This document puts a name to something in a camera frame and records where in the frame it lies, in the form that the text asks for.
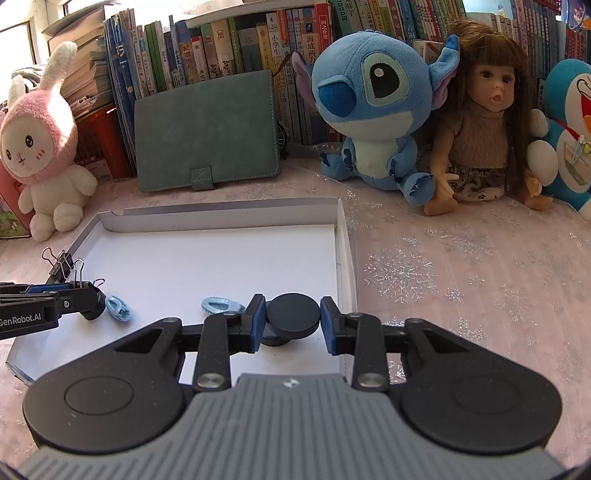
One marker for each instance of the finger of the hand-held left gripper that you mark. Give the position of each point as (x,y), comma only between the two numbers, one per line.
(46,289)
(92,304)

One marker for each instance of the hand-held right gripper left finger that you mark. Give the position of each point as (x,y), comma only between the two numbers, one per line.
(258,323)

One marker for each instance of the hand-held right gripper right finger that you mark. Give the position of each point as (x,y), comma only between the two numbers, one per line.
(328,325)

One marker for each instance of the black round disc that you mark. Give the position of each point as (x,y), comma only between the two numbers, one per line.
(293,316)
(274,341)

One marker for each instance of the light blue hair clip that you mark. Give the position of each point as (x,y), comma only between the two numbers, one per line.
(119,308)
(221,304)

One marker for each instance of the black binder clip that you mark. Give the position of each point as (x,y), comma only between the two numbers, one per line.
(79,275)
(62,272)

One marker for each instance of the white cardboard box tray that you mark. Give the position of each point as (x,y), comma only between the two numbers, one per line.
(184,267)

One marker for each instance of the pink house-shaped box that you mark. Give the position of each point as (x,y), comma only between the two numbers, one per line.
(9,207)

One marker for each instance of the pink bunny plush toy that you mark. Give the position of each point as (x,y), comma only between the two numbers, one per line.
(41,138)

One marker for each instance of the red plastic crate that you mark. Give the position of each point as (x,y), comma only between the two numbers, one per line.
(106,147)

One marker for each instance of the green notebook case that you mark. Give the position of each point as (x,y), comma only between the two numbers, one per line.
(203,129)

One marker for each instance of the blue alien plush toy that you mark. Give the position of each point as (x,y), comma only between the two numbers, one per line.
(364,115)

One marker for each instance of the grey cloth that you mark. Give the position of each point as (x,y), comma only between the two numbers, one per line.
(27,76)

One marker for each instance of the stack of books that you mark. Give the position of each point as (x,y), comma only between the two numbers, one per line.
(87,69)

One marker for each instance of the long-haired baby doll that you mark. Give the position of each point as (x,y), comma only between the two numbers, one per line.
(480,129)

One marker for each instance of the row of books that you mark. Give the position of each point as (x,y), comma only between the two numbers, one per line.
(221,46)

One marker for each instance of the blue robot cat plush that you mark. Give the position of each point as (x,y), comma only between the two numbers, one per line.
(572,138)

